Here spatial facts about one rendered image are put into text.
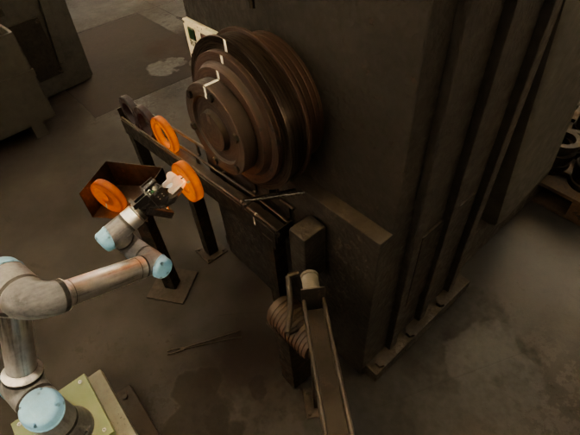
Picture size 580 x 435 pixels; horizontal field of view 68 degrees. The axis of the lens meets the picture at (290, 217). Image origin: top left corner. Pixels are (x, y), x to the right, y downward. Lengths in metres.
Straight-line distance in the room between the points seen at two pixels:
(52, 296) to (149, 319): 1.00
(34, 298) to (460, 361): 1.64
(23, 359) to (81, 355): 0.75
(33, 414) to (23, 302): 0.40
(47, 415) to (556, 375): 1.90
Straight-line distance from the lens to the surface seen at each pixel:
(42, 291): 1.30
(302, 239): 1.33
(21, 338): 1.51
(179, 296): 2.26
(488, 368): 2.11
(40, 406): 1.57
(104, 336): 2.29
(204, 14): 1.56
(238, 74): 1.14
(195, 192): 1.50
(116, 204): 1.83
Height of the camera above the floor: 1.81
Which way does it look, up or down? 46 degrees down
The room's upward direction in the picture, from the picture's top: 5 degrees counter-clockwise
